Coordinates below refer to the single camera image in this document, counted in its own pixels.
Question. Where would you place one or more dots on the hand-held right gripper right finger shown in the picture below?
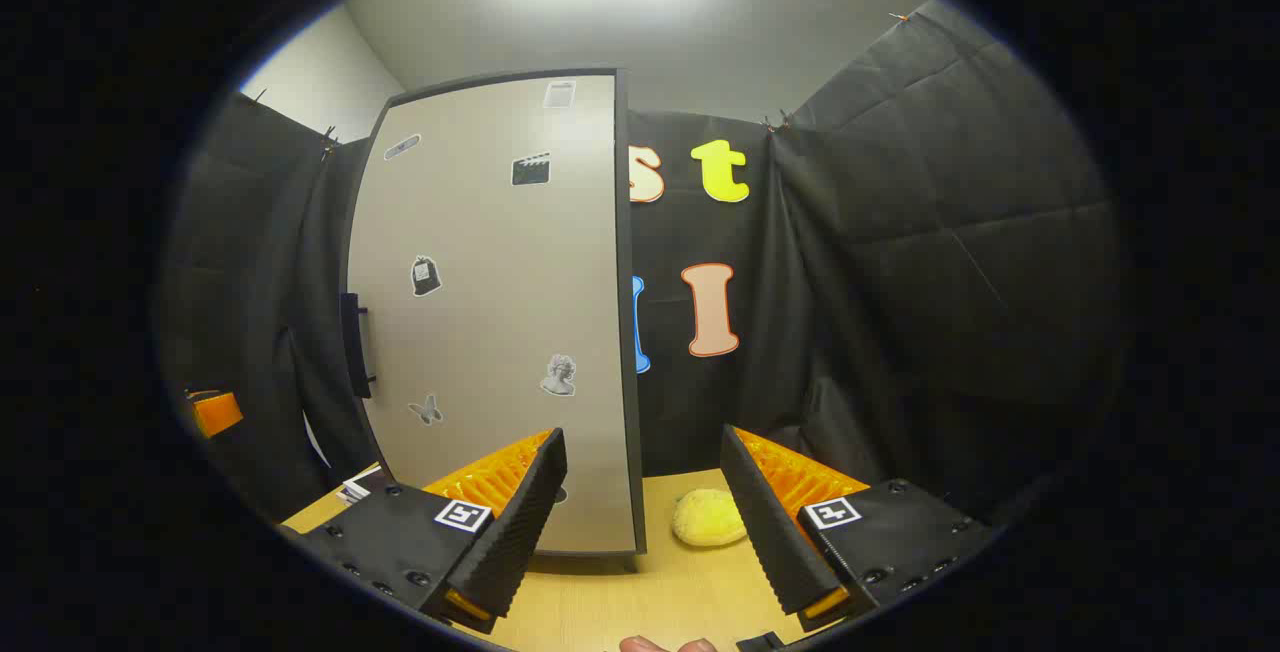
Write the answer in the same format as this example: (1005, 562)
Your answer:
(775, 542)

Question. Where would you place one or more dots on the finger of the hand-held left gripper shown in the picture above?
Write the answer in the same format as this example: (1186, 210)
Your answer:
(218, 414)

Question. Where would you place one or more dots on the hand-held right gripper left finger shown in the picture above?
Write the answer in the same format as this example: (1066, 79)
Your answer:
(520, 532)

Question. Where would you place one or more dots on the yellow round sponge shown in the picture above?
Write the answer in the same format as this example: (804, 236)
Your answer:
(705, 522)

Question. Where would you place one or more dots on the black backdrop cloth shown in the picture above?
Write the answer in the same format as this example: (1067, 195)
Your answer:
(950, 282)

